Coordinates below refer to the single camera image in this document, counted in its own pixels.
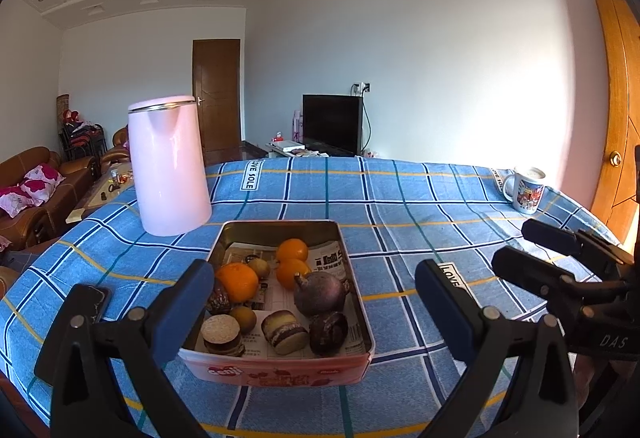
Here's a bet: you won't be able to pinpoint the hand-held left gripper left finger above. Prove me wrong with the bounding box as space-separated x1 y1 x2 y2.
34 259 216 438

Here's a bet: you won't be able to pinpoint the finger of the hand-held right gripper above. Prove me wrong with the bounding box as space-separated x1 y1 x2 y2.
491 247 591 303
521 219 636 276

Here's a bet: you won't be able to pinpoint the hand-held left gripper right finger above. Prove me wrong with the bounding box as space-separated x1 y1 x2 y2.
414 259 581 438

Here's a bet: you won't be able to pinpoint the large orange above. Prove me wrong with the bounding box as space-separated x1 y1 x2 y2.
215 263 260 303

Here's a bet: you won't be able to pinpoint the small orange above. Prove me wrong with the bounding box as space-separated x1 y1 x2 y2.
276 258 313 291
276 238 310 263

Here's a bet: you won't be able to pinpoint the pink tin box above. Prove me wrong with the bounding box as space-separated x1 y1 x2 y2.
177 220 375 388

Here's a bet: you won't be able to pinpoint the large purple-brown water chestnut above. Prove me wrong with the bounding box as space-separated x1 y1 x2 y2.
293 272 352 317

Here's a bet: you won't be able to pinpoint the round sandwich cookie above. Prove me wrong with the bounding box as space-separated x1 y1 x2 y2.
201 314 246 358

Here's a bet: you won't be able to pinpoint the white printed mug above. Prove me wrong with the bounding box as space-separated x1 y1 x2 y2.
501 166 547 215

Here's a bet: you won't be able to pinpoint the brown kiwi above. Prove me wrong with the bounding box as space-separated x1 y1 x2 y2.
244 255 272 279
230 305 257 334

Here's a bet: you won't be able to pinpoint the blue plaid tablecloth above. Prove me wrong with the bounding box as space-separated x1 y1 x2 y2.
0 157 626 438

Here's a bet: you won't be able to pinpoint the newspaper lining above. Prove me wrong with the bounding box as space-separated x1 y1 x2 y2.
220 240 368 359

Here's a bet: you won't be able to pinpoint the pink electric kettle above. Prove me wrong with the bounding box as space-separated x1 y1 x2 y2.
127 95 213 237

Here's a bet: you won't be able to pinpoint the glass coffee table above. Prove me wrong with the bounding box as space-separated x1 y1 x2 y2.
65 162 136 223

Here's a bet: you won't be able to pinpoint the light wooden door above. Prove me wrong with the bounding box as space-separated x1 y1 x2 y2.
582 0 640 249

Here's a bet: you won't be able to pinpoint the brown leather sofa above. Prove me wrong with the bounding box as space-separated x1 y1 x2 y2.
0 146 101 251

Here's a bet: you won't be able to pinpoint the brown leather armchair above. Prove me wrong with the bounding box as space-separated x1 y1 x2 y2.
100 128 132 169

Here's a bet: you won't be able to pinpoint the pink floral pillow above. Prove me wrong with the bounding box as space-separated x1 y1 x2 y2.
0 185 43 219
22 164 66 193

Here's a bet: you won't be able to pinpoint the red and black chairs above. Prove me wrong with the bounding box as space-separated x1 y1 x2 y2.
59 120 107 163

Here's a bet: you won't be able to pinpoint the dark brown door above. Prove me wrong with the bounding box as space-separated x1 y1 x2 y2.
192 39 242 153

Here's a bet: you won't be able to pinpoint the black television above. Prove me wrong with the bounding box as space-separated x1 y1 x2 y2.
302 94 364 157

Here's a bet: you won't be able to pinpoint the black power cable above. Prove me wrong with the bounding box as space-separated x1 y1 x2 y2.
361 92 374 156

